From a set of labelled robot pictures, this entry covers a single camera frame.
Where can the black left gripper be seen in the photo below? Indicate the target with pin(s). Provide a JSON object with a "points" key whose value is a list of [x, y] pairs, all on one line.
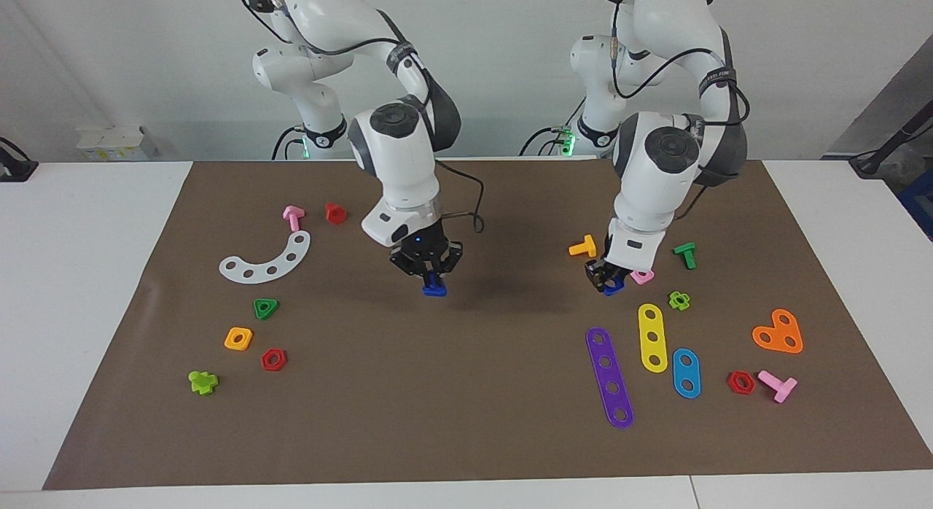
{"points": [[603, 268]]}

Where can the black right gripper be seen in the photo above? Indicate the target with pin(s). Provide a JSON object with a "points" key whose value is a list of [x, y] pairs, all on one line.
{"points": [[423, 248]]}

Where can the blue square toy nut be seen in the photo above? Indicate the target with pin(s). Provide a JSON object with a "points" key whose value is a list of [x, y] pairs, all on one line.
{"points": [[616, 289]]}

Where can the blue triangle toy screw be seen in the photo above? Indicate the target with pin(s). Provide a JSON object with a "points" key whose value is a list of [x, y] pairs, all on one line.
{"points": [[434, 290]]}

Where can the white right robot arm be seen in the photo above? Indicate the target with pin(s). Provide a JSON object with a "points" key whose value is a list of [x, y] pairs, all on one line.
{"points": [[397, 152]]}

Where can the orange toy screw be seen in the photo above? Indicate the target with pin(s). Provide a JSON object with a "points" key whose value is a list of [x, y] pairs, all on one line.
{"points": [[585, 248]]}

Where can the pink square toy nut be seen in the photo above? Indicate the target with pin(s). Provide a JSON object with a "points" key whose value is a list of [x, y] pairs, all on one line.
{"points": [[646, 278]]}

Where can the lime cross toy nut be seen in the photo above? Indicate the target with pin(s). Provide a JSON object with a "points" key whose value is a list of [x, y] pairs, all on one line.
{"points": [[686, 300]]}

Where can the green toy screw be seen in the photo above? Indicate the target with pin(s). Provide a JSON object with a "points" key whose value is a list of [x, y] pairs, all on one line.
{"points": [[687, 255]]}

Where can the red toy screw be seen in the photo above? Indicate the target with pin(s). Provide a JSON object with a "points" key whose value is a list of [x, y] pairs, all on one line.
{"points": [[335, 214]]}

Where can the small pink toy screw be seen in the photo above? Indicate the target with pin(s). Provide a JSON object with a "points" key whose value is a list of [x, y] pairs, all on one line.
{"points": [[294, 219]]}

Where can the green triangle toy nut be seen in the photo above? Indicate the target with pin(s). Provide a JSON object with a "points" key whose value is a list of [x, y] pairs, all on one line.
{"points": [[272, 305]]}

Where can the red hexagon toy nut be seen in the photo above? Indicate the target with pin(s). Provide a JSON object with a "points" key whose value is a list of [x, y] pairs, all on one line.
{"points": [[750, 386], [281, 363]]}

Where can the large pink toy screw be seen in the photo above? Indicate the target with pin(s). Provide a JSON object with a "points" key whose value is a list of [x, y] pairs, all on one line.
{"points": [[783, 387]]}

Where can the orange square toy nut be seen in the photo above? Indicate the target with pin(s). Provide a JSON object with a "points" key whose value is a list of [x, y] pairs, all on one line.
{"points": [[230, 342]]}

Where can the lime cross toy screw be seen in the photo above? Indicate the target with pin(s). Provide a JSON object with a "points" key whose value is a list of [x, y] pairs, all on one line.
{"points": [[203, 383]]}

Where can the yellow three-hole strip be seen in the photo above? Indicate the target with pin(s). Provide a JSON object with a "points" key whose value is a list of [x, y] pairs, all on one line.
{"points": [[652, 324]]}

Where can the purple four-hole strip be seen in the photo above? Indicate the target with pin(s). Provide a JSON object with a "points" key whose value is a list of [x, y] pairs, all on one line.
{"points": [[609, 374]]}

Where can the blue two-hole strip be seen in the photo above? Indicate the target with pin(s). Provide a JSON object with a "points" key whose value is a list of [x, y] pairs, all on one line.
{"points": [[686, 373]]}

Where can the brown table mat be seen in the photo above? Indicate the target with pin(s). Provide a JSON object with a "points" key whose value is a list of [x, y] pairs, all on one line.
{"points": [[452, 392]]}

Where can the white curved perforated strip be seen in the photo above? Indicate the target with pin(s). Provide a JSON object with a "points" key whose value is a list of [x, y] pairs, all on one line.
{"points": [[281, 265]]}

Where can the orange heart plate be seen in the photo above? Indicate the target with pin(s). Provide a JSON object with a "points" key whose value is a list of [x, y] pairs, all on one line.
{"points": [[777, 332]]}

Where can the black tripod stand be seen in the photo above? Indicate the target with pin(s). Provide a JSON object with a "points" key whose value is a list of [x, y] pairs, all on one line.
{"points": [[893, 141]]}

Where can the blue crate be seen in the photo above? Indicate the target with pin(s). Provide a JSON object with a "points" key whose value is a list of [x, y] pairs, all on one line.
{"points": [[920, 203]]}

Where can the black table clamp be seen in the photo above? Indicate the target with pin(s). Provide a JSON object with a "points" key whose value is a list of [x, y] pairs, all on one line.
{"points": [[14, 168]]}

